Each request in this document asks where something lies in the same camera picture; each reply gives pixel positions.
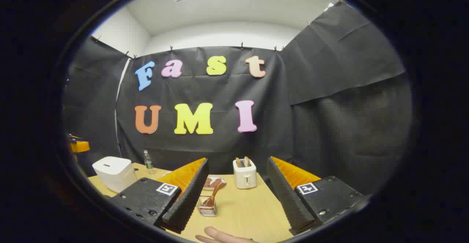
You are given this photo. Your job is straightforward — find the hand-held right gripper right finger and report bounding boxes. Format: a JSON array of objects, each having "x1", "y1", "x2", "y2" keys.
[{"x1": 266, "y1": 156, "x2": 367, "y2": 236}]

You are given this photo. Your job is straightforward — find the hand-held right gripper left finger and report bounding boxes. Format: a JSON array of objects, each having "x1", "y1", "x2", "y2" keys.
[{"x1": 108, "y1": 158, "x2": 210, "y2": 234}]

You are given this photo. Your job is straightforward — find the metal wire chopstick holder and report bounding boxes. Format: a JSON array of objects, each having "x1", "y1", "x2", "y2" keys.
[{"x1": 197, "y1": 195, "x2": 218, "y2": 217}]

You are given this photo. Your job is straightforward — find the brown wooden spoon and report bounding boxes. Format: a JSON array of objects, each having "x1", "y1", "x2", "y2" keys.
[{"x1": 203, "y1": 182, "x2": 226, "y2": 207}]

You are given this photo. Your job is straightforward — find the white rice cooker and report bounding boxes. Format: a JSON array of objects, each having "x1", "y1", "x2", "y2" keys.
[{"x1": 92, "y1": 157, "x2": 138, "y2": 193}]

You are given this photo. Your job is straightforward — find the white round plate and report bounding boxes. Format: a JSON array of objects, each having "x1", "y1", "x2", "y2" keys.
[{"x1": 203, "y1": 176, "x2": 226, "y2": 191}]

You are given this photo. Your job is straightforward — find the white toaster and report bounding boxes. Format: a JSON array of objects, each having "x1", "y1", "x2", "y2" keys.
[{"x1": 233, "y1": 159, "x2": 257, "y2": 189}]

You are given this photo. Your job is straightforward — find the clear plastic water bottle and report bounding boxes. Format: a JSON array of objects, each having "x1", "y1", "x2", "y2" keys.
[{"x1": 143, "y1": 150, "x2": 155, "y2": 175}]

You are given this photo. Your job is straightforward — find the black backdrop cloth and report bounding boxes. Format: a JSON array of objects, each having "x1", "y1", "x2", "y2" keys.
[{"x1": 63, "y1": 1, "x2": 414, "y2": 196}]

